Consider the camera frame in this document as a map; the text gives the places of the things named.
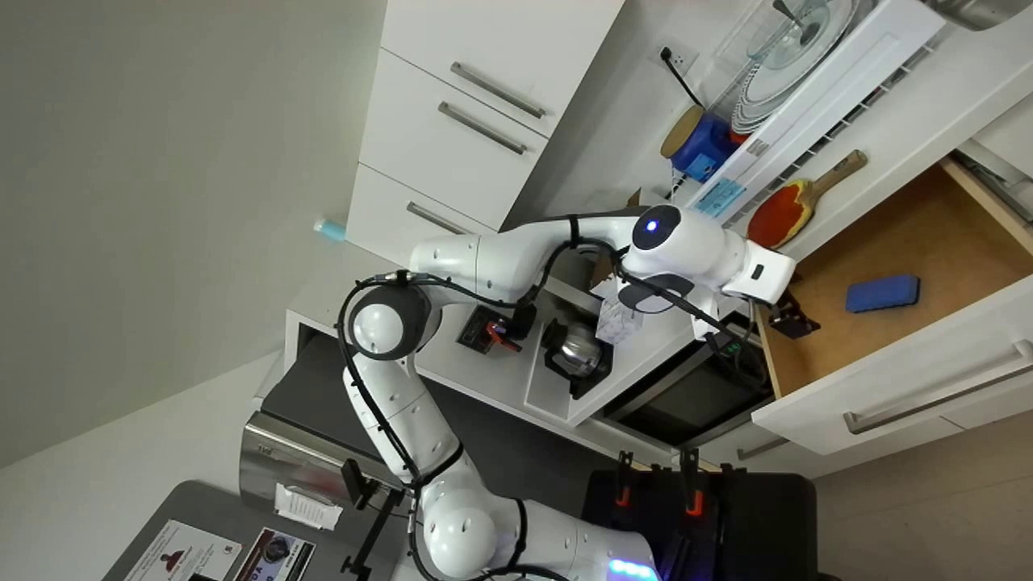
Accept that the white lower drawer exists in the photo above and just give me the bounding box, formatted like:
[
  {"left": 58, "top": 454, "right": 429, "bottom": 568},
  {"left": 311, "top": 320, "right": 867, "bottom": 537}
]
[{"left": 578, "top": 412, "right": 961, "bottom": 480}]

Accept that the white plate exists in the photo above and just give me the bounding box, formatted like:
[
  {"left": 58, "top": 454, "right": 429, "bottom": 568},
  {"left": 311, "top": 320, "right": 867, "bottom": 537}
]
[{"left": 730, "top": 0, "right": 881, "bottom": 133}]

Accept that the white dish rack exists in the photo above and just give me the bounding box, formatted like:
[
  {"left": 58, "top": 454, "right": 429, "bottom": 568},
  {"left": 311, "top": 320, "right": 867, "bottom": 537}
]
[{"left": 672, "top": 0, "right": 954, "bottom": 237}]

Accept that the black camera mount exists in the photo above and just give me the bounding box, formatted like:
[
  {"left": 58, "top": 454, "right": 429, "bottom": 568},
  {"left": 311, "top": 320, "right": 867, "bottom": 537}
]
[{"left": 340, "top": 454, "right": 411, "bottom": 581}]

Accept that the black power cord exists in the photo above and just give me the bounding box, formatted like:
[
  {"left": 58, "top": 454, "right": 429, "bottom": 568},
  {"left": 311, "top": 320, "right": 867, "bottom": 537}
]
[{"left": 657, "top": 45, "right": 706, "bottom": 110}]

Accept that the grey metal table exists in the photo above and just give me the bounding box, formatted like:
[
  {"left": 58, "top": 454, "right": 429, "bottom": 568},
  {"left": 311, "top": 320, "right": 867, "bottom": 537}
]
[{"left": 99, "top": 479, "right": 433, "bottom": 581}]

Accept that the red ping pong paddle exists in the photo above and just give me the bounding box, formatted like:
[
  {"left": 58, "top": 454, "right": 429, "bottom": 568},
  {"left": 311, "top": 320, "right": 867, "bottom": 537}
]
[{"left": 745, "top": 145, "right": 872, "bottom": 252}]

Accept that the dark printed card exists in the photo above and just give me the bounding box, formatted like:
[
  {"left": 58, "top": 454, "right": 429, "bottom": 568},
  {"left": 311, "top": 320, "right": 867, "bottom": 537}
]
[{"left": 232, "top": 524, "right": 316, "bottom": 581}]

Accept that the wooden drawer with white front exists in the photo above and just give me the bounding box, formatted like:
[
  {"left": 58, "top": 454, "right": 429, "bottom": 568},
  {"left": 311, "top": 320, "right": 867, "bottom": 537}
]
[{"left": 749, "top": 155, "right": 1033, "bottom": 463}]

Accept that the teal tape piece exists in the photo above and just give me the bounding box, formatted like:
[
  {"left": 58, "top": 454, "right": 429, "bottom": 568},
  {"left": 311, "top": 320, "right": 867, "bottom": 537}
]
[{"left": 311, "top": 215, "right": 353, "bottom": 244}]

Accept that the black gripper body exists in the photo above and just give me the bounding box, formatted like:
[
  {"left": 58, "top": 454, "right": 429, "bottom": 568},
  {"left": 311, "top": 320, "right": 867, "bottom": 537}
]
[{"left": 766, "top": 289, "right": 811, "bottom": 327}]

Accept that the white printed card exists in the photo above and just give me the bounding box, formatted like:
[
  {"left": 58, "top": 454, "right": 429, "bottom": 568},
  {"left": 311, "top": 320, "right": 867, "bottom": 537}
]
[{"left": 127, "top": 515, "right": 245, "bottom": 581}]

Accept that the stainless steel sink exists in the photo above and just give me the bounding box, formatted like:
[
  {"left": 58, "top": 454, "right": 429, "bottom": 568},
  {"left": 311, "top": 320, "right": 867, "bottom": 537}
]
[{"left": 921, "top": 0, "right": 1033, "bottom": 31}]

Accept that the stainless steel bin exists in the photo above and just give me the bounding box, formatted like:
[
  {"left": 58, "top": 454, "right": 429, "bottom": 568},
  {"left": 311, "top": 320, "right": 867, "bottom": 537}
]
[{"left": 236, "top": 412, "right": 380, "bottom": 513}]

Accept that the black steel coffee machine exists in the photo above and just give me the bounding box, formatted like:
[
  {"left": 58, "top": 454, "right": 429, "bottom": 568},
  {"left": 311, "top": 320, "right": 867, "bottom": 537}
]
[{"left": 455, "top": 270, "right": 619, "bottom": 385}]

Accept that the blue sponge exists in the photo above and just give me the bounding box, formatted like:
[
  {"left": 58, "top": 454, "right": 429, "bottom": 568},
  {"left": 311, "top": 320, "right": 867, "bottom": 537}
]
[{"left": 841, "top": 274, "right": 922, "bottom": 315}]

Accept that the white tissue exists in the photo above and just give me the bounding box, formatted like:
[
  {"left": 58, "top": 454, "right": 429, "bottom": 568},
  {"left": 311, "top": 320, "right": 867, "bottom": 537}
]
[{"left": 271, "top": 480, "right": 344, "bottom": 532}]

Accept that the printed paper sheet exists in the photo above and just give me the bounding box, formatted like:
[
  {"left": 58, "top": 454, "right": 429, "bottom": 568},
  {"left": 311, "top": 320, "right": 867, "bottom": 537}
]
[{"left": 594, "top": 295, "right": 647, "bottom": 348}]

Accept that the white sink base cabinet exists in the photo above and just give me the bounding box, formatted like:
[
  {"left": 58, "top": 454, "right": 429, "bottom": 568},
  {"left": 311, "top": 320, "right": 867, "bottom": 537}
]
[{"left": 954, "top": 101, "right": 1033, "bottom": 237}]

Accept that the black built-in oven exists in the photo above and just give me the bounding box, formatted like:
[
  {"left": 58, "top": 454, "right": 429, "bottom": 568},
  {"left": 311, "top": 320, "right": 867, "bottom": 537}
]
[{"left": 596, "top": 336, "right": 782, "bottom": 448}]

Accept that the orange black clamp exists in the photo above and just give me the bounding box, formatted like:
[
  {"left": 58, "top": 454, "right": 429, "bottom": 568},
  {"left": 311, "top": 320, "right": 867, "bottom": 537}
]
[
  {"left": 610, "top": 448, "right": 640, "bottom": 515},
  {"left": 673, "top": 444, "right": 710, "bottom": 524}
]

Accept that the blue jar with cork lid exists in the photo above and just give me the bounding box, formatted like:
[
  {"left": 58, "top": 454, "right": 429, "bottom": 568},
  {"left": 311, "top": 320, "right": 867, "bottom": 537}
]
[{"left": 657, "top": 102, "right": 743, "bottom": 184}]

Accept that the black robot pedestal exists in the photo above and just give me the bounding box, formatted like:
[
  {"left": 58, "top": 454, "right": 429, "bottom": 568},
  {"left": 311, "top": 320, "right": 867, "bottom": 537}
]
[{"left": 578, "top": 448, "right": 819, "bottom": 581}]

